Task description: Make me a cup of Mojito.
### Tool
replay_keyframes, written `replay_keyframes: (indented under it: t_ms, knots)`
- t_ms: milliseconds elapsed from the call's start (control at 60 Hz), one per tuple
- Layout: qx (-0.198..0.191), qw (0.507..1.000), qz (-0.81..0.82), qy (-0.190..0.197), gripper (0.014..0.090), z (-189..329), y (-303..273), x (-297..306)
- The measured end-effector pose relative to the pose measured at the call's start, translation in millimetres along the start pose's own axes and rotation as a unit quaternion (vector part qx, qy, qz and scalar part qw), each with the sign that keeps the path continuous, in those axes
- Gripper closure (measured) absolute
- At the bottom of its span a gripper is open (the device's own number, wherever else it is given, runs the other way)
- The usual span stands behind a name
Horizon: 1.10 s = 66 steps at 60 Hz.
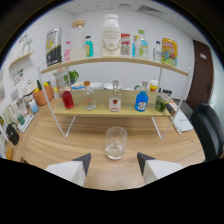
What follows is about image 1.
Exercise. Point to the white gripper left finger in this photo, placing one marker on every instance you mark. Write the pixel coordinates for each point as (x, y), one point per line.
(70, 170)

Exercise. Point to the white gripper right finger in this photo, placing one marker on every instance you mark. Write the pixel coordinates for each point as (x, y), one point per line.
(156, 168)

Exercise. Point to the clear bottle red label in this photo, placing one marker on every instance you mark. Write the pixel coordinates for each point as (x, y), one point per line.
(115, 100)

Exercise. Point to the black and silver can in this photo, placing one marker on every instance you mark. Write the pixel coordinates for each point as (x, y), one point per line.
(54, 46)

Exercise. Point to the small teal cup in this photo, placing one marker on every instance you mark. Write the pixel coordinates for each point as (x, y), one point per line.
(21, 118)

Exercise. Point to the yellow and red cup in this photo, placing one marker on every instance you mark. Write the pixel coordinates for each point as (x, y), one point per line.
(153, 86)

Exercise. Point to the clear drinking glass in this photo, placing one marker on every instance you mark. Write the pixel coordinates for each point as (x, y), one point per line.
(116, 145)

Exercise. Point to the white notebook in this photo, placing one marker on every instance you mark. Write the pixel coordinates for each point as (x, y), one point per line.
(182, 121)

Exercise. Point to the orange packet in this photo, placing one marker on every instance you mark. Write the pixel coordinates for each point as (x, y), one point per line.
(9, 152)

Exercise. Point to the black chair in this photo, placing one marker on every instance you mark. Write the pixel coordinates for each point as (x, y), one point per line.
(208, 130)

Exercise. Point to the white kitchen scale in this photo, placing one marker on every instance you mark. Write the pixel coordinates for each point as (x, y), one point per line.
(26, 122)

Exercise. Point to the two-tier wooden shelf rack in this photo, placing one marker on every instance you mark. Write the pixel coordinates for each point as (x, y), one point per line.
(100, 112)

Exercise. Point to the black bag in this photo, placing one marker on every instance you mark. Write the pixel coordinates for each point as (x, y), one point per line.
(12, 134)

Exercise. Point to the blue liquid bottle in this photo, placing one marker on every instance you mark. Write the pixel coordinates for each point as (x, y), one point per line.
(141, 101)

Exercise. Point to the red liquid bottle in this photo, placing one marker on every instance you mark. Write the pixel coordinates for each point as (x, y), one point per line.
(67, 100)

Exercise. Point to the white and blue bottle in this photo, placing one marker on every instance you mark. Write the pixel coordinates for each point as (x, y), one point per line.
(33, 107)

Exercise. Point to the row of small dark bottles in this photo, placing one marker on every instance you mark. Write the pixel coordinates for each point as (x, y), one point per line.
(165, 91)

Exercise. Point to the orange storage basket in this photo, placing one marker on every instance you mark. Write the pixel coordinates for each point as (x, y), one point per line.
(42, 96)

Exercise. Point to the white desktop device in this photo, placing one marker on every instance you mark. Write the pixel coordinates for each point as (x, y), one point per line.
(20, 106)

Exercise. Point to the blue rimmed bowl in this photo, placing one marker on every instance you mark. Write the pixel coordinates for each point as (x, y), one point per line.
(78, 86)

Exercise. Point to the white bowl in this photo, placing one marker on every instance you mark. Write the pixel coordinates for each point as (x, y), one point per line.
(96, 85)

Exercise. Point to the green item in basket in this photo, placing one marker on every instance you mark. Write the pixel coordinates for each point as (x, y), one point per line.
(39, 85)

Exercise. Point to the white kitchen appliance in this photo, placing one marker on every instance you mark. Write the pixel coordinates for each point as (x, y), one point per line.
(29, 88)

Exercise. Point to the white plate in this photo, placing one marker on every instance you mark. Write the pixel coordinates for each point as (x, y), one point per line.
(108, 86)

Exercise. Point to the small potted green plant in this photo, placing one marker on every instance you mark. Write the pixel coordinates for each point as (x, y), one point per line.
(72, 76)

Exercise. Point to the dark brown door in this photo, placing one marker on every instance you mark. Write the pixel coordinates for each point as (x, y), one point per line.
(200, 73)

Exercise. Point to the small clear water bottle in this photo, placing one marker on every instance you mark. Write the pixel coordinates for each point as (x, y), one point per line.
(157, 53)

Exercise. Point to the pink liquid bottle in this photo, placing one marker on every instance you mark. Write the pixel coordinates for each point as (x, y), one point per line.
(67, 53)

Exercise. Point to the yellow cartoon snack can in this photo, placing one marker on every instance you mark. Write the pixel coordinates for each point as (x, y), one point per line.
(169, 51)

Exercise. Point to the clear bottle green cap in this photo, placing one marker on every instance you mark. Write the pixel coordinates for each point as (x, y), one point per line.
(142, 48)

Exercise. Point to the slim blue bottle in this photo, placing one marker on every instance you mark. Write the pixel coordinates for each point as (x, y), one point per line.
(134, 48)

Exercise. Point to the teal liquid bottle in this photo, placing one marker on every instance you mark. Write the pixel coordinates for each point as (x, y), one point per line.
(89, 48)

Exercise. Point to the red and white box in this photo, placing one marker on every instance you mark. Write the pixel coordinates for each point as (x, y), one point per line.
(125, 45)

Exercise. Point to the glass jar with cork lid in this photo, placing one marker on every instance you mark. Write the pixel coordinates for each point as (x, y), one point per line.
(78, 40)

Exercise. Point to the large white milk bottle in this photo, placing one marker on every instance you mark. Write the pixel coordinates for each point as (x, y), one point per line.
(111, 36)

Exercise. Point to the ceiling air vent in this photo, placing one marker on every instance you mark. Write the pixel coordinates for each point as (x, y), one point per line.
(150, 9)

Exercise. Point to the ceiling light fixture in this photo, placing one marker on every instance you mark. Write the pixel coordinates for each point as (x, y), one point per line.
(125, 5)

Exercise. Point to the grey wall socket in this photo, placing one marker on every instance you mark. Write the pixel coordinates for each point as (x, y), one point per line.
(14, 94)

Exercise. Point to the wall photo cluster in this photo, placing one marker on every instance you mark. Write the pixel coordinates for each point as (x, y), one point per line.
(18, 76)

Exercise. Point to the wooden wall shelf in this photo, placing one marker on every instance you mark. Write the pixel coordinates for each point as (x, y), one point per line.
(20, 59)

